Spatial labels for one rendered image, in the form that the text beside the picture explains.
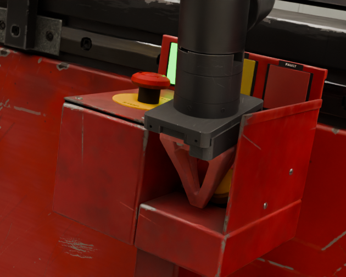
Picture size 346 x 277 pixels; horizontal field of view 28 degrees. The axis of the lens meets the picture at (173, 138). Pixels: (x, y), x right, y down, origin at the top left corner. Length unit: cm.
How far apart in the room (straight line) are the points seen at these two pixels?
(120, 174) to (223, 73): 15
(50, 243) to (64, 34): 30
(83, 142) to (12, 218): 43
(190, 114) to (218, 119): 2
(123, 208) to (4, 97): 44
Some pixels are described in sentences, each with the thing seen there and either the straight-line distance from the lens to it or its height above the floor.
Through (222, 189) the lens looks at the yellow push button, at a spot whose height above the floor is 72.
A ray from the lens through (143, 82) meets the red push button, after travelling 67.
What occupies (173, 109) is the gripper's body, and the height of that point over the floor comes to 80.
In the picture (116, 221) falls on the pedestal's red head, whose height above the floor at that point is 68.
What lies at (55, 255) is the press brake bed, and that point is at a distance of 103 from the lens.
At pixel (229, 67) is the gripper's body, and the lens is 57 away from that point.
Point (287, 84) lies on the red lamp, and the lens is 71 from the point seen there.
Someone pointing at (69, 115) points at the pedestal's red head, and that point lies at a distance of 67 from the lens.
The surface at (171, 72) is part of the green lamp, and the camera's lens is 78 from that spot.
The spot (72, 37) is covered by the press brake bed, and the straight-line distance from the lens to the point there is 95.
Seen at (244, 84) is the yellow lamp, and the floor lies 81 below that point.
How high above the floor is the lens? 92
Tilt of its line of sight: 14 degrees down
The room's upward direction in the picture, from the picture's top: 8 degrees clockwise
